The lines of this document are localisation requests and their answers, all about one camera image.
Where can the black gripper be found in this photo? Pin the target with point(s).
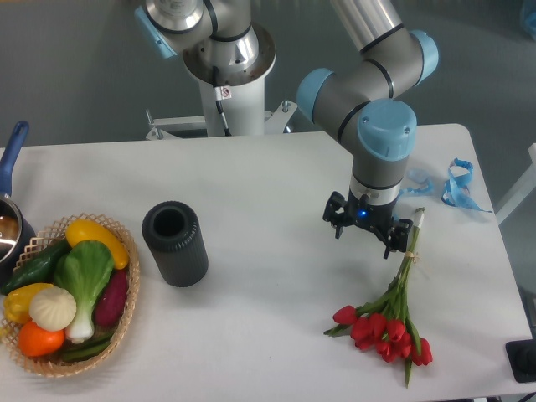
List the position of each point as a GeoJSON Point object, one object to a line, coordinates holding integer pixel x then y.
{"type": "Point", "coordinates": [340, 213]}

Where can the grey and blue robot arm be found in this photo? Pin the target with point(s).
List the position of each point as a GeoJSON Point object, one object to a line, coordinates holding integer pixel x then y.
{"type": "Point", "coordinates": [360, 110]}

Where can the blue ribbon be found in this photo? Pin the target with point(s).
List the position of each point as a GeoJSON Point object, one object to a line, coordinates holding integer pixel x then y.
{"type": "Point", "coordinates": [455, 193]}

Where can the red tulip bouquet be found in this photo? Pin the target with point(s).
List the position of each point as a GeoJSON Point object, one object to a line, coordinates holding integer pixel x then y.
{"type": "Point", "coordinates": [385, 325]}

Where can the dark grey ribbed vase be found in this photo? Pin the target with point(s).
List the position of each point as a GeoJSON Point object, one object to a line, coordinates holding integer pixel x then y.
{"type": "Point", "coordinates": [172, 232]}

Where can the black device at edge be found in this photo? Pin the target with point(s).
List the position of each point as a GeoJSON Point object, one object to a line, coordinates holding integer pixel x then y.
{"type": "Point", "coordinates": [521, 357]}

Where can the purple sweet potato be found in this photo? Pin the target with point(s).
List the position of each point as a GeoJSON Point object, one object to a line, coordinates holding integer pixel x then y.
{"type": "Point", "coordinates": [112, 302]}

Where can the green bok choy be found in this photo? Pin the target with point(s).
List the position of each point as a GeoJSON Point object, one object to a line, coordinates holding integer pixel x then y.
{"type": "Point", "coordinates": [84, 274]}

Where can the dark green vegetable in basket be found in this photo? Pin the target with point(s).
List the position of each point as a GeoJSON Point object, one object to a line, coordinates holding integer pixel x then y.
{"type": "Point", "coordinates": [88, 349]}

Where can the white steamed bun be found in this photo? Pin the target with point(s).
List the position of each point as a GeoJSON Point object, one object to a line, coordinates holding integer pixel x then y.
{"type": "Point", "coordinates": [52, 309]}

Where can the green cucumber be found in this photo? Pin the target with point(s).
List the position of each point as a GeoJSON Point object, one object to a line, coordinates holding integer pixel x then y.
{"type": "Point", "coordinates": [38, 269]}

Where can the woven bamboo basket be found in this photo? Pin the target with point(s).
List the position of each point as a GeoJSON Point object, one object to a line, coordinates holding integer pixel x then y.
{"type": "Point", "coordinates": [54, 366]}

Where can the orange fruit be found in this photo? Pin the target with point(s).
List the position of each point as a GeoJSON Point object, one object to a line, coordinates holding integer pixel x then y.
{"type": "Point", "coordinates": [34, 341]}

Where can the yellow bell pepper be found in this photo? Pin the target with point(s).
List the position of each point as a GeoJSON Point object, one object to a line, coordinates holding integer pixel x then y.
{"type": "Point", "coordinates": [16, 303]}

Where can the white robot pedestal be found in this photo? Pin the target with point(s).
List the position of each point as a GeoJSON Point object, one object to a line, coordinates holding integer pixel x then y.
{"type": "Point", "coordinates": [231, 80]}

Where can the blue handled saucepan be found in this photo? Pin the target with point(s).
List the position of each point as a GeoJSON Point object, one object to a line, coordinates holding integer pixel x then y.
{"type": "Point", "coordinates": [16, 231]}

